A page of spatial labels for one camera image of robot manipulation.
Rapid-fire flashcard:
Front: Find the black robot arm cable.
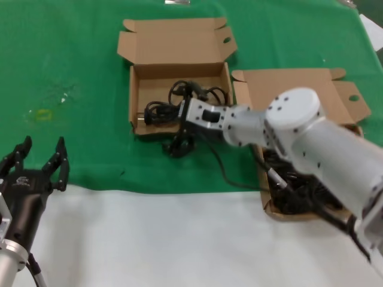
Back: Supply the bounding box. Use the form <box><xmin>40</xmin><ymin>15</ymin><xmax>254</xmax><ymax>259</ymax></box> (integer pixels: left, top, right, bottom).
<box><xmin>194</xmin><ymin>133</ymin><xmax>372</xmax><ymax>264</ymax></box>
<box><xmin>26</xmin><ymin>252</ymin><xmax>48</xmax><ymax>287</ymax></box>

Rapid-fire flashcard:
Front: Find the white sheet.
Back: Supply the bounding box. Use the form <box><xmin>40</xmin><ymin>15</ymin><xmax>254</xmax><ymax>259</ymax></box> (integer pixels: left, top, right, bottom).
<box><xmin>358</xmin><ymin>13</ymin><xmax>383</xmax><ymax>51</ymax></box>

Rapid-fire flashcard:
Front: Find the open brown cardboard box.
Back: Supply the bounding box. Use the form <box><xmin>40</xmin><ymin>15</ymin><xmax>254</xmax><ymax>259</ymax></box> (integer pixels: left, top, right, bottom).
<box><xmin>116</xmin><ymin>17</ymin><xmax>239</xmax><ymax>137</ymax></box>
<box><xmin>232</xmin><ymin>68</ymin><xmax>372</xmax><ymax>222</ymax></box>

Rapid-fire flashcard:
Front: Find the green table cloth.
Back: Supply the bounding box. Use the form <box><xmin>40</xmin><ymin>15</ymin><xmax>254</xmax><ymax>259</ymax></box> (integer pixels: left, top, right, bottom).
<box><xmin>0</xmin><ymin>0</ymin><xmax>383</xmax><ymax>195</ymax></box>

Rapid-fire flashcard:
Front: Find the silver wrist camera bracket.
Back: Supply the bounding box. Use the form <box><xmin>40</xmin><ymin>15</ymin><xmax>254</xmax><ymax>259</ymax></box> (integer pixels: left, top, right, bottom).
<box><xmin>0</xmin><ymin>191</ymin><xmax>13</xmax><ymax>240</ymax></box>
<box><xmin>179</xmin><ymin>97</ymin><xmax>231</xmax><ymax>141</ymax></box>

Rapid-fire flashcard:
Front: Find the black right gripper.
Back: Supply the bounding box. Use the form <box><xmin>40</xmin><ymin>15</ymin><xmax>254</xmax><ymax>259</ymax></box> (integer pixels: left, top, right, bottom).
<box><xmin>162</xmin><ymin>100</ymin><xmax>196</xmax><ymax>159</ymax></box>

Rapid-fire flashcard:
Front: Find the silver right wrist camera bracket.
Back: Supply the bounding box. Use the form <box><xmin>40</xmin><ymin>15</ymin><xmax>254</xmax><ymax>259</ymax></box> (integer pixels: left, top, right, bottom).
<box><xmin>179</xmin><ymin>97</ymin><xmax>231</xmax><ymax>141</ymax></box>

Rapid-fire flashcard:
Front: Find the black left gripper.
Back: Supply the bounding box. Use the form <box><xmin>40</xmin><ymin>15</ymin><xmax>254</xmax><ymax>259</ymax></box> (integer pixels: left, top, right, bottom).
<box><xmin>0</xmin><ymin>136</ymin><xmax>70</xmax><ymax>249</ymax></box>

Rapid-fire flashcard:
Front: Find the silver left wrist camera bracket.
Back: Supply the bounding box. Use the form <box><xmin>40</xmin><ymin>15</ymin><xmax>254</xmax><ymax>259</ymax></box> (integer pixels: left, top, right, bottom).
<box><xmin>0</xmin><ymin>191</ymin><xmax>13</xmax><ymax>240</ymax></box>

